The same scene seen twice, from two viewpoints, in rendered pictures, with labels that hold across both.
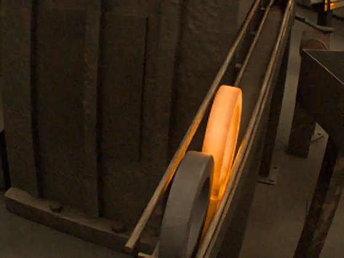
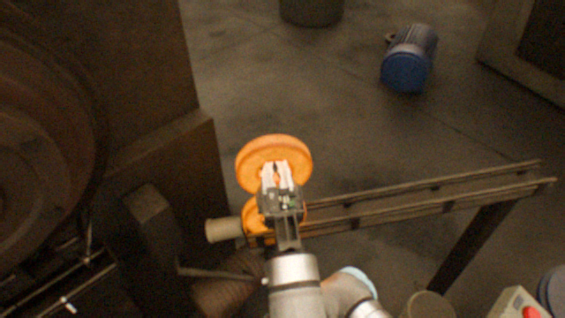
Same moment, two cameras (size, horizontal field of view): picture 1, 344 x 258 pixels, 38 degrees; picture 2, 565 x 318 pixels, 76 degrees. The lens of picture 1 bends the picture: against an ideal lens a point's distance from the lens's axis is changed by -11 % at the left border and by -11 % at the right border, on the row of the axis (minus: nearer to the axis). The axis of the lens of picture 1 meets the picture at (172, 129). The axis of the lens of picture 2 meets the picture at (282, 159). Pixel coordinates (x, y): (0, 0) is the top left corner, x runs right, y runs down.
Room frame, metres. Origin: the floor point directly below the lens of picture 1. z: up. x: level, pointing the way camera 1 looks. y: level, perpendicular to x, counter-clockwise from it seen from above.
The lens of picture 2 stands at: (1.60, -0.90, 1.46)
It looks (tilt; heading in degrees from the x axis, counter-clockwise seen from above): 47 degrees down; 31
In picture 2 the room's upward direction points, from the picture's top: straight up
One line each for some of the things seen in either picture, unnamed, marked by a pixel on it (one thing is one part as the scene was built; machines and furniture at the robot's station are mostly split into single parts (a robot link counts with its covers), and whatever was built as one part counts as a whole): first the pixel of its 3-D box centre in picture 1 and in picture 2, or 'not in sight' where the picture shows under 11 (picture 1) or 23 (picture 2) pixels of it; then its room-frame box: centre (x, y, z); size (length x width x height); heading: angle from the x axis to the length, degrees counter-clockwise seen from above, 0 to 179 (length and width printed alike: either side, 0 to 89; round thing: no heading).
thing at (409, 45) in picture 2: not in sight; (411, 54); (3.92, -0.52, 0.17); 0.57 x 0.31 x 0.34; 5
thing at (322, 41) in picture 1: (308, 90); (237, 308); (1.92, -0.54, 0.27); 0.22 x 0.13 x 0.53; 165
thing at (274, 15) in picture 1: (279, 14); (77, 292); (1.66, -0.32, 0.66); 0.19 x 0.07 x 0.01; 165
